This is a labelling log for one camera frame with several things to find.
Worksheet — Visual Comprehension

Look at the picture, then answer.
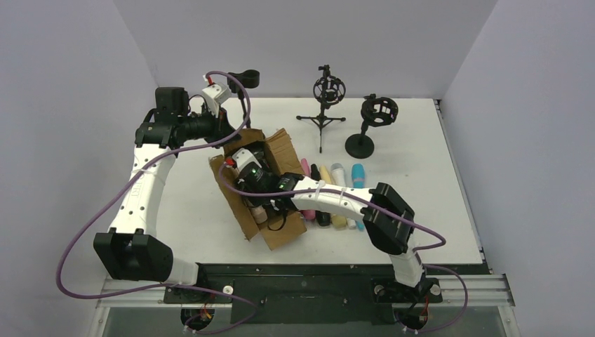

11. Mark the brown cardboard box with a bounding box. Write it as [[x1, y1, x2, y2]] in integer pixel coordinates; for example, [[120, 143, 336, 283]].
[[209, 128, 307, 251]]

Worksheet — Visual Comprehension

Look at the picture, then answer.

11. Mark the clip mic stand round base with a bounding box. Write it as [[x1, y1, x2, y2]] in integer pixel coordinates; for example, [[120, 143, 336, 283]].
[[227, 70, 261, 129]]

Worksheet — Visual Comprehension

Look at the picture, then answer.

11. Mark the white microphone grey head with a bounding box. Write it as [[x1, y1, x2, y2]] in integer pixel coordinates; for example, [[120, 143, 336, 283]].
[[330, 163, 356, 230]]

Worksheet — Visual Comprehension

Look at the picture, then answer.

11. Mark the cream white microphone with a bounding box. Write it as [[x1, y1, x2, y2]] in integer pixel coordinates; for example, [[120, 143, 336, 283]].
[[319, 165, 347, 230]]

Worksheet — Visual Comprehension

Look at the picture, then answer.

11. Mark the teal microphone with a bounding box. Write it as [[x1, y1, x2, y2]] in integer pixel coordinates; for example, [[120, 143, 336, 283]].
[[351, 164, 366, 232]]

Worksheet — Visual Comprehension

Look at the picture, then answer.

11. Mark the shock mount stand round base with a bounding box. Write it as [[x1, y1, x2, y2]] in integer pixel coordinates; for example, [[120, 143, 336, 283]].
[[345, 93, 399, 159]]

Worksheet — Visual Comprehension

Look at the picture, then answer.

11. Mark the peach pink microphone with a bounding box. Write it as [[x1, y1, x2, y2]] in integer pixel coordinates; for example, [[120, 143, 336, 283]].
[[250, 206, 268, 224]]

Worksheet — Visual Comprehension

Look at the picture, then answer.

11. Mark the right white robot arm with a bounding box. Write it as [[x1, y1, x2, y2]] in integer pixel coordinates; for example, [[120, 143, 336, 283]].
[[226, 162, 424, 288]]

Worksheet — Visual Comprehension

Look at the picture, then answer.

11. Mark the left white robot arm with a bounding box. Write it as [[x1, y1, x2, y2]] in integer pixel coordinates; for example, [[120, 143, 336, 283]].
[[93, 84, 234, 285]]

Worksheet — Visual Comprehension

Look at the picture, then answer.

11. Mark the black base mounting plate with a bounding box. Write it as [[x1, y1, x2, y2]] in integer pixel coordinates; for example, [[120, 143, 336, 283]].
[[163, 264, 443, 324]]

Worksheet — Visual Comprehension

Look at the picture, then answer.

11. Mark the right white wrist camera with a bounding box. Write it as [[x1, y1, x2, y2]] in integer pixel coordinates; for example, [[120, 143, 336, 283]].
[[231, 148, 261, 173]]

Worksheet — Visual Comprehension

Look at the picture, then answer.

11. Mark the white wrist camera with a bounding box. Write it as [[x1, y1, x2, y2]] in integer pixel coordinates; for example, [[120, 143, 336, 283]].
[[231, 148, 261, 173], [201, 83, 232, 117]]

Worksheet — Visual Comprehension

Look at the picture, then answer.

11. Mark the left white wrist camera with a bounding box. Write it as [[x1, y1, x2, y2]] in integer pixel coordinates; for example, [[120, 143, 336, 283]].
[[201, 83, 232, 117]]

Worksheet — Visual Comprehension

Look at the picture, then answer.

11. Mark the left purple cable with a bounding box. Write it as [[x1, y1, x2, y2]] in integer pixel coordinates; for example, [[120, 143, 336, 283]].
[[55, 70, 260, 336]]

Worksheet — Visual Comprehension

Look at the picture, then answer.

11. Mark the purple cable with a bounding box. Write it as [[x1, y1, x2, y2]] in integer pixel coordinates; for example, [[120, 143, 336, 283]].
[[217, 160, 469, 336], [55, 70, 260, 336]]

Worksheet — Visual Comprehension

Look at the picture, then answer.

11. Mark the tripod shock mount stand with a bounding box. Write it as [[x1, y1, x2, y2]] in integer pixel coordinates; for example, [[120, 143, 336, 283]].
[[295, 65, 346, 153]]

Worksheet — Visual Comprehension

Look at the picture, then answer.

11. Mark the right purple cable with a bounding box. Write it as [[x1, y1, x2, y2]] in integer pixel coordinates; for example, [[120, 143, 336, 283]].
[[217, 160, 469, 336]]

